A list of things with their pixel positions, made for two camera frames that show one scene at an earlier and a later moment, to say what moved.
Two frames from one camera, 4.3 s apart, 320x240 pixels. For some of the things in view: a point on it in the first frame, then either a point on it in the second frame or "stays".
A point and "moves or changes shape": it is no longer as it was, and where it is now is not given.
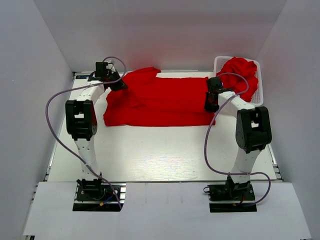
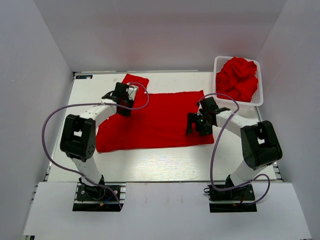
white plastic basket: [257, 100] stays
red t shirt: [153, 99] moves or changes shape
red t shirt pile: [235, 83] stays
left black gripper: [120, 86] to [125, 113]
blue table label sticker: [81, 77] stays
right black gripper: [207, 107] to [193, 117]
